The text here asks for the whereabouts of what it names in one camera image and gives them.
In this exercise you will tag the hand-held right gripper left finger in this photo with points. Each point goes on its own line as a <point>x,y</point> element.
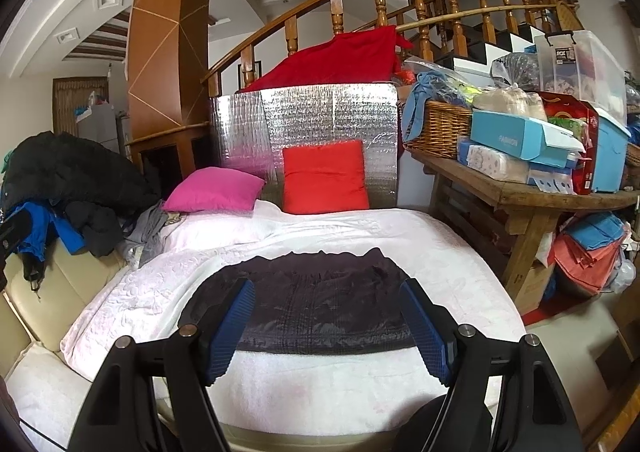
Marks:
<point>225,332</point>

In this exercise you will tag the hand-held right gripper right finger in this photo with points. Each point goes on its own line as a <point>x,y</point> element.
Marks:
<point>427,332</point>

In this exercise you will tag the black quilted jacket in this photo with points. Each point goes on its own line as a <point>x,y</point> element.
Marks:
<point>320,302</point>

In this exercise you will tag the blue jacket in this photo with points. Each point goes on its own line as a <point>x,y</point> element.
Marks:
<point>40,227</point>

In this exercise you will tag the cream sofa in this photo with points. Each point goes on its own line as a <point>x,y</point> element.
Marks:
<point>60,292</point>

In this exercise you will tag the pile of black coats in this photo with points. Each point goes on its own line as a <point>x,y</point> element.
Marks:
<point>75,172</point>

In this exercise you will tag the grey garment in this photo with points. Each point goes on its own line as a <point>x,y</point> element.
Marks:
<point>150,232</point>

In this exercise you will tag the grey refrigerator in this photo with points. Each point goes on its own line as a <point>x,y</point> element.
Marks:
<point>100,127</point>

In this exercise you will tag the wooden door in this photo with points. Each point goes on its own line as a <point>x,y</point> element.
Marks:
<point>67,107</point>

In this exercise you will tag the white quilted blanket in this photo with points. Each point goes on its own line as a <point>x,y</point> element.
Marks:
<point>325,232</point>

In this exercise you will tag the pink pillow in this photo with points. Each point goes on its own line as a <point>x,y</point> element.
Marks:
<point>215,189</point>

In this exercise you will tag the wooden table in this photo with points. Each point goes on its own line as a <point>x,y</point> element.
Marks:
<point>540,212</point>

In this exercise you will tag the coral folded cloth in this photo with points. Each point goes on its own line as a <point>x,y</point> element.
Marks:
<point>580,267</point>

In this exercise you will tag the white tissue pack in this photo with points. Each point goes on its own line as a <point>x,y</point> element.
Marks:
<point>492,162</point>

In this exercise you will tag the red pillow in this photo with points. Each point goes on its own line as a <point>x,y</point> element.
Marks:
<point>325,177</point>

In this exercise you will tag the blue folded cloth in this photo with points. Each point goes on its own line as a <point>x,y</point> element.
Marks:
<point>595,229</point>

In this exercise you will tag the wicker basket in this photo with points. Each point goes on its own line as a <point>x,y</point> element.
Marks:
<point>442,132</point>

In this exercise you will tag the blue cardboard box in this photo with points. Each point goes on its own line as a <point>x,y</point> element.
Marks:
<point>507,132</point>

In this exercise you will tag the silver foil insulation panel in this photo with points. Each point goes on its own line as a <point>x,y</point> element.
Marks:
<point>310,112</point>

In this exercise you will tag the plastic bag of beige items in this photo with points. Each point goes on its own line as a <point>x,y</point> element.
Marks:
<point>510,102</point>

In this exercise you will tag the wooden column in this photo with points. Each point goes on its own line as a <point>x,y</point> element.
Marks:
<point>160,32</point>

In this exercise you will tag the light blue storage bin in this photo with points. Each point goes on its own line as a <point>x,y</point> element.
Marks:
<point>610,152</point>

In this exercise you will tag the red gift box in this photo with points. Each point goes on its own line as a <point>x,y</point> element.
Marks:
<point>575,112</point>

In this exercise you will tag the dark dotted plastic bag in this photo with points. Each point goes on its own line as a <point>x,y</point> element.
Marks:
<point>515,67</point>

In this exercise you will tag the red cloth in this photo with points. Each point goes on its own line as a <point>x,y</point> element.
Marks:
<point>335,57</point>

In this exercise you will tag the clear plastic storage box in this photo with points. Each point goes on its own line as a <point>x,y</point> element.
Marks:
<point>580,62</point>

